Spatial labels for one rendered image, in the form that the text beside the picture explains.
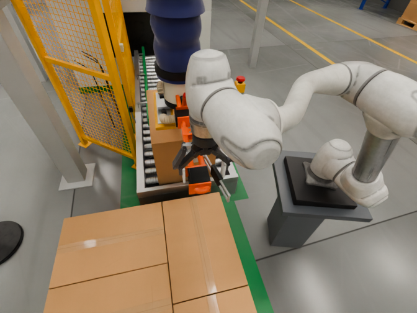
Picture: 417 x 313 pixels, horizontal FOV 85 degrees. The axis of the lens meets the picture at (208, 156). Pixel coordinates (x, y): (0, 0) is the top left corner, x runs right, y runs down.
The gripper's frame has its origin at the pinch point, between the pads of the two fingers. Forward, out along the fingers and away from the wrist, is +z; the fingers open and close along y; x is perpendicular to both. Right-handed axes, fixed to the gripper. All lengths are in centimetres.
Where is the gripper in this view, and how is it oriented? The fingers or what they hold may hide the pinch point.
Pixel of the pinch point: (203, 175)
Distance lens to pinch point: 78.3
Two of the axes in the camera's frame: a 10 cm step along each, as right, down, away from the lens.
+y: -9.8, 1.1, -1.7
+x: 2.0, 7.2, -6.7
